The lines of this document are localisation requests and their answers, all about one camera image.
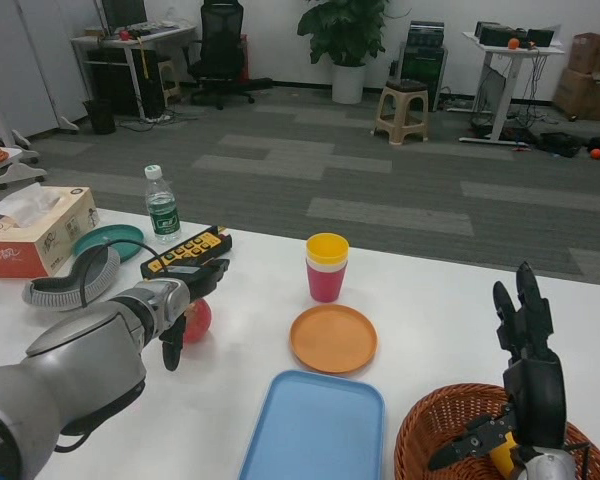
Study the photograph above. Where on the small cardboard box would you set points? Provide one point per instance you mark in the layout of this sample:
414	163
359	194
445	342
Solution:
592	52

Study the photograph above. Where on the black computer tower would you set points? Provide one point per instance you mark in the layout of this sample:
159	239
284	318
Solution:
115	80

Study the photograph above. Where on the brown wicker basket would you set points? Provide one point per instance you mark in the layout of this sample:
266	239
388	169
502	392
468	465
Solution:
430	425

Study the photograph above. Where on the black monitor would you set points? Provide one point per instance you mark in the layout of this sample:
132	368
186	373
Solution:
125	15

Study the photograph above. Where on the pink plastic cup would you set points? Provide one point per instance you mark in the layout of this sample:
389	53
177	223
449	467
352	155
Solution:
326	285

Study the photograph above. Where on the black trash bin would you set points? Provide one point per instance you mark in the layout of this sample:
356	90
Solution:
101	117

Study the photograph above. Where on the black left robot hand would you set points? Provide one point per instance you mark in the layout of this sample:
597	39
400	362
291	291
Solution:
205	280

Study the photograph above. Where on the white rolling stand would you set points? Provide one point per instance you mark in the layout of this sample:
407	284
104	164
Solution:
22	172

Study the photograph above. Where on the orange tissue box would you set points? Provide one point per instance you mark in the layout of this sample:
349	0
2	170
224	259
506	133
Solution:
15	255

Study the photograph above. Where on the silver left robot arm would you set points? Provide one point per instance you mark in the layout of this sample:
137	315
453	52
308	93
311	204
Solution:
80	360

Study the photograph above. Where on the black green equipment rack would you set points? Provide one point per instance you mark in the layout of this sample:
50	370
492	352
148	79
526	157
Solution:
422	65

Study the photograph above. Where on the beige stool with brown seat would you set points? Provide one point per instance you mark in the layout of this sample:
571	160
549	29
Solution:
402	87

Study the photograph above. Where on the white standing desk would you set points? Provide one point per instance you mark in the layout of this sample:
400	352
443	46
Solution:
500	52

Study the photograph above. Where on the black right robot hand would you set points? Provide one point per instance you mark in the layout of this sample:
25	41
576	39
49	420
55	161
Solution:
535	390

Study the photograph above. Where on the small plain beige stool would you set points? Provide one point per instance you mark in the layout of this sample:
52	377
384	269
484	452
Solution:
170	80

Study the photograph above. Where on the black office chair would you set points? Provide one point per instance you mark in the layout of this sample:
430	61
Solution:
220	40

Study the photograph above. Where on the potted plant in white pot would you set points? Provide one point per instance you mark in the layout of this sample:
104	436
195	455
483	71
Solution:
347	45

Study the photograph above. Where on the white side table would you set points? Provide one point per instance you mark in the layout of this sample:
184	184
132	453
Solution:
7	157

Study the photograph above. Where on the black equipment boxes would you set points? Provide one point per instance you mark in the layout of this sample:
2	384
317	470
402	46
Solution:
500	35

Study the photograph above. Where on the yellow banana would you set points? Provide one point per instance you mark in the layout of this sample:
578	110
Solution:
502	452

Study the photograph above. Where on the clear plastic water bottle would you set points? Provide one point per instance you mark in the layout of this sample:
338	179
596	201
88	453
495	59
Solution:
164	220

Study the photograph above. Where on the red apple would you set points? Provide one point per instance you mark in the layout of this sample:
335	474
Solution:
200	325

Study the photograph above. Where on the white desk with monitor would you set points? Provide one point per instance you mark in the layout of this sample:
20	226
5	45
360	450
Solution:
130	42

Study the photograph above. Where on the white plastic cup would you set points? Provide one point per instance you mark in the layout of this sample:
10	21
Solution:
327	269

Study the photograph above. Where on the yellow black remote controller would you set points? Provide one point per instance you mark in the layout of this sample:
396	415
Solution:
195	247

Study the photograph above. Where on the white partition panel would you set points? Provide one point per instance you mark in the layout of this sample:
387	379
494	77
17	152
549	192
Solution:
25	60

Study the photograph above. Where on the large cardboard box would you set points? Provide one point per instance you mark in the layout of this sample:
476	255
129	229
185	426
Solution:
580	95

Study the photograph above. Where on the black bag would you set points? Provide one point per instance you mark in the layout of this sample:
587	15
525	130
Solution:
560	145

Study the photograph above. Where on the yellow plastic cup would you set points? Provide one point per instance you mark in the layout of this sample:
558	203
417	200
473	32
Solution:
327	247

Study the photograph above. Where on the orange plate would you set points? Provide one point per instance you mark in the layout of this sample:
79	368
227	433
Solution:
332	340

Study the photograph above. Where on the teal plate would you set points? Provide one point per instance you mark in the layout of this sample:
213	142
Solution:
115	235

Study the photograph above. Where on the light blue tray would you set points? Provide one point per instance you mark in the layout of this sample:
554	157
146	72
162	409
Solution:
315	430

